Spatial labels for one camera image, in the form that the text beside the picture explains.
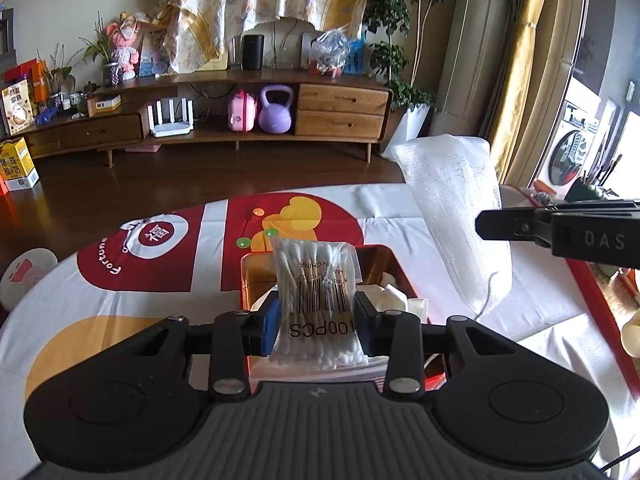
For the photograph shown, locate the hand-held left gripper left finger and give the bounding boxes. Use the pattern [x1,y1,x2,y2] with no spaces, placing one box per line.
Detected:
[145,292,281,397]

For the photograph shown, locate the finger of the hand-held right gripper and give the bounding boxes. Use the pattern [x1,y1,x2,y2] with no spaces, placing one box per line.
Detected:
[501,199,640,211]
[475,207,553,248]

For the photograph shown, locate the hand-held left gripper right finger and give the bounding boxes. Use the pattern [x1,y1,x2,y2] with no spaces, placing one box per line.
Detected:
[352,292,493,395]

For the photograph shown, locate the cotton swab bag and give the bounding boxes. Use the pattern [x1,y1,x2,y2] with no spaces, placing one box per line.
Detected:
[269,239,388,368]

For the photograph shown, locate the red striped face mask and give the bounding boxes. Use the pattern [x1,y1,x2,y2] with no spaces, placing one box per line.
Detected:
[250,357,391,386]

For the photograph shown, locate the red tin box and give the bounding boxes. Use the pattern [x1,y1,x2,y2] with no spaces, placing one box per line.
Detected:
[239,244,453,393]

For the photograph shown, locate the dark green utensil holder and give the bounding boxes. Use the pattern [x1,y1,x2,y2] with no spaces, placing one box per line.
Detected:
[565,175,621,203]

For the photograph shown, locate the white washing machine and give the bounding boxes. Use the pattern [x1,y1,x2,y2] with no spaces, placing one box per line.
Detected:
[547,102,601,188]

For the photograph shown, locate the yellow curtain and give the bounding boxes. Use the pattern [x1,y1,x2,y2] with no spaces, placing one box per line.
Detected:
[487,0,556,186]

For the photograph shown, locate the white square planter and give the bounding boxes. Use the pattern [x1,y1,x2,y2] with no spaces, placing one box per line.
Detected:
[380,105,433,158]

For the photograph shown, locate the white standing air conditioner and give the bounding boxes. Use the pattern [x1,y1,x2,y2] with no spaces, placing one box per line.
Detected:
[430,0,526,141]

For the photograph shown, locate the purple kettlebell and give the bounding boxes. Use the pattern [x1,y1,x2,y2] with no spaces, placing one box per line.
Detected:
[257,85,295,134]

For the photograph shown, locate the pink toy case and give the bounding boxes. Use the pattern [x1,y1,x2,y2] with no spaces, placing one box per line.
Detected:
[227,90,260,133]

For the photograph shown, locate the wooden media cabinet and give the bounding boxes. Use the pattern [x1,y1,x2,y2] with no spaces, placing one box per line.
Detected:
[0,69,393,167]

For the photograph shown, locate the white router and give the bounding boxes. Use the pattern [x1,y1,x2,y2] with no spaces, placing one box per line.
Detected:
[147,99,196,138]

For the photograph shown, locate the blue bottle pack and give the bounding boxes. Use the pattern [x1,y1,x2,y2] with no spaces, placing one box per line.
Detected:
[345,39,368,75]

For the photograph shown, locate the tall green potted tree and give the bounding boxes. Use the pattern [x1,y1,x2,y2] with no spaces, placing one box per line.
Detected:
[362,0,458,111]

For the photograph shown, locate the white round stool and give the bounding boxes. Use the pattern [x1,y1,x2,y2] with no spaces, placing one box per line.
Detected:
[0,247,58,313]

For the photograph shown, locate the clear plastic bag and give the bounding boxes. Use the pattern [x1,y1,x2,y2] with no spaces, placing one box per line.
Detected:
[307,27,351,78]

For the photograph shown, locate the grey rectangular device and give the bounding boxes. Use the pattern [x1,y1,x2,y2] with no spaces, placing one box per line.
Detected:
[301,31,321,68]

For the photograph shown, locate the black cylinder speaker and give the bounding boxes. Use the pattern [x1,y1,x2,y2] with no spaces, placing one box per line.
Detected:
[241,34,265,71]

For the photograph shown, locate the small white box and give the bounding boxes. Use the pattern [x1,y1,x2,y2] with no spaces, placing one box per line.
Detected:
[87,94,122,117]

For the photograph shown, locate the leafy plant in striped vase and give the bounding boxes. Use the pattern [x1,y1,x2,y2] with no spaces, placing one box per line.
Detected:
[80,17,123,86]

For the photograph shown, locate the yellow carton box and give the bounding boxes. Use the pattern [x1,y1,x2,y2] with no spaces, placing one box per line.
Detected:
[0,137,41,192]

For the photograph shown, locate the pink doll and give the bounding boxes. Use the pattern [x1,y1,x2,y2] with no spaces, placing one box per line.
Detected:
[106,15,143,81]

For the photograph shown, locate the small thin potted plant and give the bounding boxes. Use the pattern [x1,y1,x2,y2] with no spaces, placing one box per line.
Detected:
[37,42,76,108]

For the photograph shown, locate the brown drink mix box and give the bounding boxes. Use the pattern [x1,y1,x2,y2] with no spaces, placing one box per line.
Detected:
[0,79,37,136]

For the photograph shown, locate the red and orange boxes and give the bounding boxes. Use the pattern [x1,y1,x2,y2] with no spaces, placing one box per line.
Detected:
[2,59,51,103]

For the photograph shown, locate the black water dispenser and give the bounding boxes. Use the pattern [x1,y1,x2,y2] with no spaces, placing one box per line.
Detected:
[0,7,16,56]

